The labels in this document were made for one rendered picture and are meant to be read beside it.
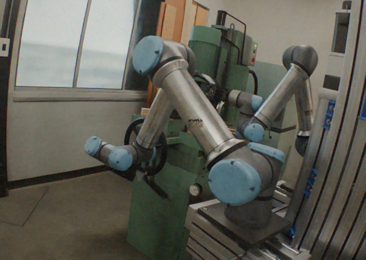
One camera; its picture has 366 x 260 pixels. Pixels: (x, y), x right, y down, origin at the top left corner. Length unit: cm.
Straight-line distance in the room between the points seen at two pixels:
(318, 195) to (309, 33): 304
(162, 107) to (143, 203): 89
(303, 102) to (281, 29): 264
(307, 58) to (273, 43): 272
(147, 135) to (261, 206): 47
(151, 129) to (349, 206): 71
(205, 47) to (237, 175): 99
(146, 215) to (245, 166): 118
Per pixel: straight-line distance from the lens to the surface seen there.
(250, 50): 173
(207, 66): 149
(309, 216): 90
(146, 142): 100
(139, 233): 183
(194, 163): 139
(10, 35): 213
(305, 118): 127
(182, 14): 330
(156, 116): 95
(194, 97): 70
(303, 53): 112
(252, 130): 103
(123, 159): 94
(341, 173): 83
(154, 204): 164
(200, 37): 149
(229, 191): 63
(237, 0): 421
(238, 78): 162
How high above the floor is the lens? 121
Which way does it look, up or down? 11 degrees down
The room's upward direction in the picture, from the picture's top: 10 degrees clockwise
